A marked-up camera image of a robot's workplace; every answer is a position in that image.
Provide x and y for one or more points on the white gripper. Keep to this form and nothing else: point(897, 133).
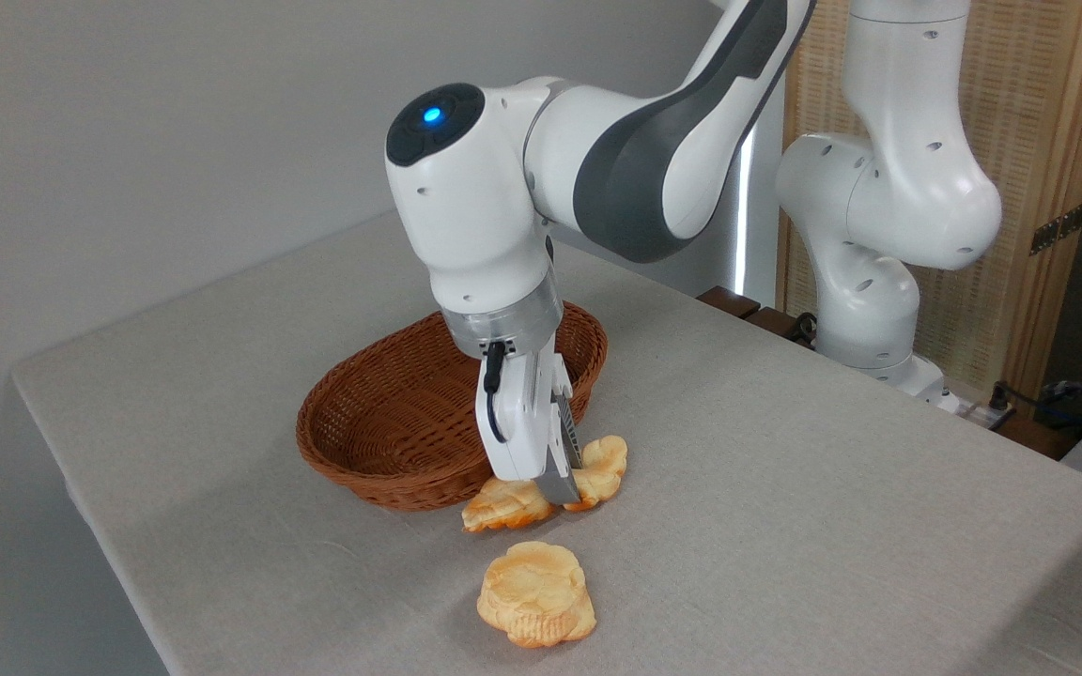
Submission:
point(522, 422)

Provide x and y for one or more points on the long leaf-shaped bread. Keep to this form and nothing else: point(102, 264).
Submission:
point(503, 507)

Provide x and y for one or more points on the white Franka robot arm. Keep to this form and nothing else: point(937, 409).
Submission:
point(466, 207)

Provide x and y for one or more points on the round golden bread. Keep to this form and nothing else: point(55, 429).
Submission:
point(534, 591)

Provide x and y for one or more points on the brown oval wicker basket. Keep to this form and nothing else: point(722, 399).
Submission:
point(381, 422)

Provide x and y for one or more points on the grey tablecloth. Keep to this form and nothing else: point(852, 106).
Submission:
point(785, 526)

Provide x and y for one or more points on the dark brown wooden block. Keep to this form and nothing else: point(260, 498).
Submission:
point(727, 301)
point(776, 322)

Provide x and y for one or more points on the white power strip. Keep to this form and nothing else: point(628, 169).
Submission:
point(984, 414)

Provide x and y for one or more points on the black power plug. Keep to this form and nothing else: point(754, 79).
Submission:
point(999, 398)

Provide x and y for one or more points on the dark metal screen hinge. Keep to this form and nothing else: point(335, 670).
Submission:
point(1058, 228)

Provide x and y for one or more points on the wooden woven folding screen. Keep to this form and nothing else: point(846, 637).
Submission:
point(1039, 113)

